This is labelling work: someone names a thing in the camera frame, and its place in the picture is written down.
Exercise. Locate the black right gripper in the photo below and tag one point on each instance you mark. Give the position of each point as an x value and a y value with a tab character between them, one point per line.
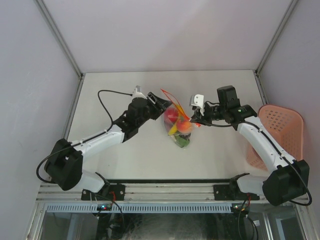
197	117

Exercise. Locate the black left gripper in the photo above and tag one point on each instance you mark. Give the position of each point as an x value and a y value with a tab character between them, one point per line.
160	105

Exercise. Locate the red fake apple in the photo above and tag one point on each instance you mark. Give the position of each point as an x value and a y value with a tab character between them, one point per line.
171	115

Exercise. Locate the orange fake peach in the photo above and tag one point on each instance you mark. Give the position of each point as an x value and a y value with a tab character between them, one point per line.
184	126

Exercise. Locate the clear zip top bag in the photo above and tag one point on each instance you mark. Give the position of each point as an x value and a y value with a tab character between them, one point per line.
182	115

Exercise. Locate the yellow fake banana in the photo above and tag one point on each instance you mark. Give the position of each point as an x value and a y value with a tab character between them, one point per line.
173	130

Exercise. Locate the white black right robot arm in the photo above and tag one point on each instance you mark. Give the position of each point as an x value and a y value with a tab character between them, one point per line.
288	177

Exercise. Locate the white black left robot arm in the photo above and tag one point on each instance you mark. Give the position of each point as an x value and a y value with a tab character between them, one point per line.
65	163

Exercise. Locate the pink plastic basket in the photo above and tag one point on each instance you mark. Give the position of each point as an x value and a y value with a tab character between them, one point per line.
286	126

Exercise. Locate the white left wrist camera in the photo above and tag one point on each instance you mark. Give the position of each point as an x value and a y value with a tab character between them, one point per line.
137	93

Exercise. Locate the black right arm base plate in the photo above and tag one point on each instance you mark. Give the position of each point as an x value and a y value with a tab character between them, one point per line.
225	192

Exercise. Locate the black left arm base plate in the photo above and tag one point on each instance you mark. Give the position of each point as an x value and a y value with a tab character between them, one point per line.
114	192

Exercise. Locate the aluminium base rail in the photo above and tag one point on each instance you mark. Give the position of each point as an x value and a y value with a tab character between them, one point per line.
140	192

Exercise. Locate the aluminium corner frame post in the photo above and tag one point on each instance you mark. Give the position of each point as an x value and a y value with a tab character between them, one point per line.
276	36

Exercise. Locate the perforated grey cable duct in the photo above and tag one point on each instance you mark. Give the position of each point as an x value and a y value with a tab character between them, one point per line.
140	208

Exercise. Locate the left aluminium corner post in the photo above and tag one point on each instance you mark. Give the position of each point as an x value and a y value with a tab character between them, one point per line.
53	27

